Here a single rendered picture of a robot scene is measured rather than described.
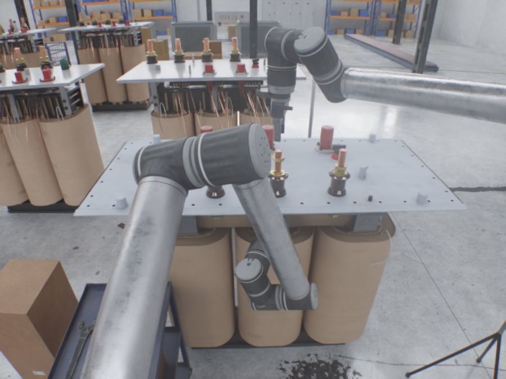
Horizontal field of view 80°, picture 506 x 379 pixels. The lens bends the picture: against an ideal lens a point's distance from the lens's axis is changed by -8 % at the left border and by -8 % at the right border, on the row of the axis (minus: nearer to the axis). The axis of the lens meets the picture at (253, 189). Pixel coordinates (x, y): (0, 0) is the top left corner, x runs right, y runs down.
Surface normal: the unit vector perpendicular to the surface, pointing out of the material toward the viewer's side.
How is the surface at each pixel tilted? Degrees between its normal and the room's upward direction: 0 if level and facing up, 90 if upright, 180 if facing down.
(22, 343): 90
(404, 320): 0
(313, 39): 42
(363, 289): 90
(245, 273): 19
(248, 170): 102
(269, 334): 90
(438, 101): 97
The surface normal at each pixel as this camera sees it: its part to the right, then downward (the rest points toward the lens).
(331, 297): -0.32, 0.50
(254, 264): -0.31, -0.75
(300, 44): -0.63, -0.35
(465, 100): -0.74, 0.26
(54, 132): 0.11, 0.52
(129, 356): 0.56, -0.42
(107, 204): 0.00, -0.85
